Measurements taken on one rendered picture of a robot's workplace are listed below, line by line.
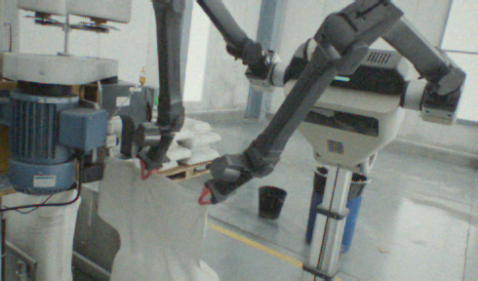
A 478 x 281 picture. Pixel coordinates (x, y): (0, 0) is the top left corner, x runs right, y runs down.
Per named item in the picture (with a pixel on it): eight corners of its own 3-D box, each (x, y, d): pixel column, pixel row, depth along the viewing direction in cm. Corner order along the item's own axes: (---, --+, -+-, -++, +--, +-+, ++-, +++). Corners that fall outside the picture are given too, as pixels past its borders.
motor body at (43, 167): (87, 189, 101) (92, 98, 96) (29, 204, 88) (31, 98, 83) (53, 175, 109) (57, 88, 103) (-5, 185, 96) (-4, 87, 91)
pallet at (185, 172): (217, 169, 504) (218, 159, 501) (154, 190, 402) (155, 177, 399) (170, 154, 544) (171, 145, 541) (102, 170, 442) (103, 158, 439)
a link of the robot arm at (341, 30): (401, 1, 64) (369, -30, 69) (339, 60, 70) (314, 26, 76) (470, 77, 95) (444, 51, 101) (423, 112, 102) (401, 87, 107)
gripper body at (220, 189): (201, 183, 103) (219, 170, 100) (221, 177, 112) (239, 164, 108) (213, 204, 102) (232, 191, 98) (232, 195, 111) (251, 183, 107)
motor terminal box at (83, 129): (107, 152, 99) (110, 109, 97) (86, 162, 90) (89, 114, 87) (77, 147, 100) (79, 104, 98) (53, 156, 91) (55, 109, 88)
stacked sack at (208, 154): (221, 161, 503) (222, 149, 500) (189, 169, 448) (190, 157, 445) (196, 153, 525) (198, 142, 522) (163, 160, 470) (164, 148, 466)
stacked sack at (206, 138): (222, 143, 498) (224, 133, 495) (190, 149, 442) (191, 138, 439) (197, 136, 521) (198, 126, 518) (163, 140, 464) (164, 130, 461)
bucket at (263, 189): (288, 216, 383) (293, 191, 378) (274, 224, 358) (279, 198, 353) (262, 206, 399) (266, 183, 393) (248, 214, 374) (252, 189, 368)
